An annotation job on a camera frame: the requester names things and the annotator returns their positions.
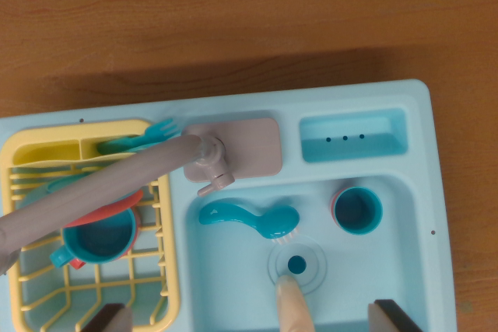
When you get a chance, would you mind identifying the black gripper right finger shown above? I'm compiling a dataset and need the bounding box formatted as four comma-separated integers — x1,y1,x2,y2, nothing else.
367,299,423,332

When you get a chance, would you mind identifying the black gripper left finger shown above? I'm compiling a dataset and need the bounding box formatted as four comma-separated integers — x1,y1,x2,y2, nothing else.
79,302,134,332

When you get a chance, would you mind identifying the light blue toy sink unit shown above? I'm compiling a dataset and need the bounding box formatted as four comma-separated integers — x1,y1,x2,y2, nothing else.
0,78,458,332

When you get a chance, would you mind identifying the yellow dish rack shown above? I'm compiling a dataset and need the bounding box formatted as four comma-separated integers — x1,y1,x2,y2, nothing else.
0,118,182,332

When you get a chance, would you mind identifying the coral plate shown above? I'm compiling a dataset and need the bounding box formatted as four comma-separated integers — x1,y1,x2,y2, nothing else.
64,188,144,228

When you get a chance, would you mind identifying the grey toy faucet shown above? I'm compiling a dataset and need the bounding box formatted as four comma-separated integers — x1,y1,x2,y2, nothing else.
0,123,237,277

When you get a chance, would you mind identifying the teal dish brush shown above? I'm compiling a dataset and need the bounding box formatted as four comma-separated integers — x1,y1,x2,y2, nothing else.
198,197,301,246

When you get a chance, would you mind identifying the green-teal toy utensil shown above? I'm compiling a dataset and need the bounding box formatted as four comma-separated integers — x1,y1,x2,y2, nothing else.
96,135,156,156

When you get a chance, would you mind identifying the teal toy fork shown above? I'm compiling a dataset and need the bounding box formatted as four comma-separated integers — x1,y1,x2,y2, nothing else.
128,118,183,150

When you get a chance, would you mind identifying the teal mug with handle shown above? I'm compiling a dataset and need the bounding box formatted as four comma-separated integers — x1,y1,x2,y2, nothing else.
49,207,138,269

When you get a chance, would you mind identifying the teal handleless cup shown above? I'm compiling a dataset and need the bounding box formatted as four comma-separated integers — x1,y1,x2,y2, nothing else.
333,187,384,236

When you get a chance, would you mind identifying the coral handleless cup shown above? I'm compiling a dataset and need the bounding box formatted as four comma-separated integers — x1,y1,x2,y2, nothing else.
328,190,343,228

